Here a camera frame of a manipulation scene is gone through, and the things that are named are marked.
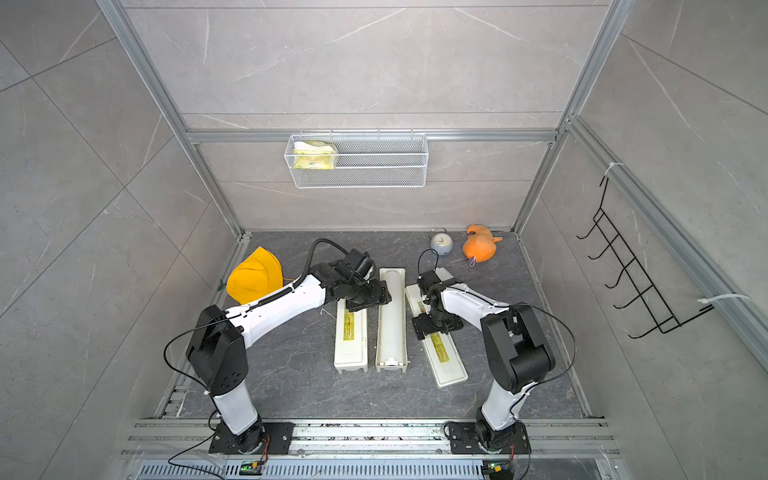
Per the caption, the small grey alarm clock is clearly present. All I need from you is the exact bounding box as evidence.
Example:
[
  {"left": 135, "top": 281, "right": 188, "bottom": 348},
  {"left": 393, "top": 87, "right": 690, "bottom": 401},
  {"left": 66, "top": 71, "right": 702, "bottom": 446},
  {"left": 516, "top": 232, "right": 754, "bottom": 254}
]
[{"left": 430, "top": 230, "right": 454, "bottom": 256}]

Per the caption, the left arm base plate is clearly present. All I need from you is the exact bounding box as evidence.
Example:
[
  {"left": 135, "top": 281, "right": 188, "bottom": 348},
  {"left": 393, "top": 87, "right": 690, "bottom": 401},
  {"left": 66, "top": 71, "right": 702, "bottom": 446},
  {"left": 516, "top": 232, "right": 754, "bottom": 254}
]
[{"left": 208, "top": 421, "right": 295, "bottom": 455}]

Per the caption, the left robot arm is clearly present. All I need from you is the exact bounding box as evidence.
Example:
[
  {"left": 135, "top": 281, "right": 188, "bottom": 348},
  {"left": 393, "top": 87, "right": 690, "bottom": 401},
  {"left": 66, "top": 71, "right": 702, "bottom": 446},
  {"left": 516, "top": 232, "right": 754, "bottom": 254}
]
[{"left": 186, "top": 238, "right": 392, "bottom": 437}]

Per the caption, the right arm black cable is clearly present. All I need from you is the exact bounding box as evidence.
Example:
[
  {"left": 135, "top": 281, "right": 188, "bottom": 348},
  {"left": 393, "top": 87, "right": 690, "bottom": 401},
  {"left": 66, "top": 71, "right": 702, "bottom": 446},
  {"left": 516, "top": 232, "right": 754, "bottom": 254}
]
[{"left": 416, "top": 248, "right": 577, "bottom": 421}]

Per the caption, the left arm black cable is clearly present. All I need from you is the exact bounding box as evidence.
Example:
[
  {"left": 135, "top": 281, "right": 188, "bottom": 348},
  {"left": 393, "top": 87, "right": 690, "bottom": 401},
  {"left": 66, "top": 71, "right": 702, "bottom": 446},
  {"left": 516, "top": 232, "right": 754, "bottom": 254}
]
[{"left": 163, "top": 238, "right": 350, "bottom": 433}]

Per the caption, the white wrap dispenser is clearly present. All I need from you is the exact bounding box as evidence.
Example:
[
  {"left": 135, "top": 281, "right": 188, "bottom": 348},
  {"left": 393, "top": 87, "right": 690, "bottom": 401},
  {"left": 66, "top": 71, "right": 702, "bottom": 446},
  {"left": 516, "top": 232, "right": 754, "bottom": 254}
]
[
  {"left": 334, "top": 299, "right": 369, "bottom": 374},
  {"left": 375, "top": 268, "right": 468, "bottom": 388}
]

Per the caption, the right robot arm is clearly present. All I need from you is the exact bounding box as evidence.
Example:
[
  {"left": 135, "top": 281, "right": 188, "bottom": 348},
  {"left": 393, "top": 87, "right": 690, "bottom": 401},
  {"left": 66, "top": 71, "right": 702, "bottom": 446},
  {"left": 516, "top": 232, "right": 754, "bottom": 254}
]
[{"left": 412, "top": 268, "right": 556, "bottom": 452}]

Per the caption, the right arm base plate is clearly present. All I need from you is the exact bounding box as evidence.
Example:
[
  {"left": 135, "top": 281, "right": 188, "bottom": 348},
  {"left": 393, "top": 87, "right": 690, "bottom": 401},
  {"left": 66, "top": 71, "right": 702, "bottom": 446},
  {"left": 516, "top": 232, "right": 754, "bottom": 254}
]
[{"left": 443, "top": 420, "right": 531, "bottom": 455}]

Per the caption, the orange plush toy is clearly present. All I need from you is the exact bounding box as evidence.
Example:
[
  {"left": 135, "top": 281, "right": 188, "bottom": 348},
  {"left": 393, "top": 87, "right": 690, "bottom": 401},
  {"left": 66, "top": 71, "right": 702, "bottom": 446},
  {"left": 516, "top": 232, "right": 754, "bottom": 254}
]
[{"left": 462, "top": 224, "right": 503, "bottom": 263}]

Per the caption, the white wire mesh basket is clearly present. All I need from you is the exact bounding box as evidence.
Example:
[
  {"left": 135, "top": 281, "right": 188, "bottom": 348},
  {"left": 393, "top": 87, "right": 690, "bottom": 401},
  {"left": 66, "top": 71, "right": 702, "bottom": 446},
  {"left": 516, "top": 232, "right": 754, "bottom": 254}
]
[{"left": 284, "top": 132, "right": 429, "bottom": 189}]

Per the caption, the yellow cap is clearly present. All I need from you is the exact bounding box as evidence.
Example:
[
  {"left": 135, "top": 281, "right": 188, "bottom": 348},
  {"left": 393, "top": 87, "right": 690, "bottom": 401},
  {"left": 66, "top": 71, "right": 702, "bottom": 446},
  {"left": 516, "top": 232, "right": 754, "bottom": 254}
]
[{"left": 226, "top": 247, "right": 284, "bottom": 305}]

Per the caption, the black wire hook rack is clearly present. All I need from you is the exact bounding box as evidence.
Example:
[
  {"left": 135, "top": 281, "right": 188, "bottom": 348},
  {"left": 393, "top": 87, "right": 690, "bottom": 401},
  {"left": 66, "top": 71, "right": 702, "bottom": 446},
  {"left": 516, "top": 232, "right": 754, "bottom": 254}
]
[{"left": 576, "top": 177, "right": 714, "bottom": 340}]

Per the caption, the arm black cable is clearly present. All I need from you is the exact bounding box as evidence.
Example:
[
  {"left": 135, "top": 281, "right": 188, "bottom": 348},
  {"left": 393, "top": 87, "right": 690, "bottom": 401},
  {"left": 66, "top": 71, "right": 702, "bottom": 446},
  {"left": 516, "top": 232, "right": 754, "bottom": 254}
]
[
  {"left": 416, "top": 248, "right": 577, "bottom": 421},
  {"left": 163, "top": 238, "right": 350, "bottom": 433}
]

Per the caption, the yellow wipes packet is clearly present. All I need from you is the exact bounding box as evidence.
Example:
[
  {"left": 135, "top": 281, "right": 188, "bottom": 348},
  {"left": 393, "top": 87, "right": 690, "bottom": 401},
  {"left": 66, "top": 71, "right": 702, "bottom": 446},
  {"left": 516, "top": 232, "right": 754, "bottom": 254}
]
[{"left": 292, "top": 140, "right": 338, "bottom": 170}]

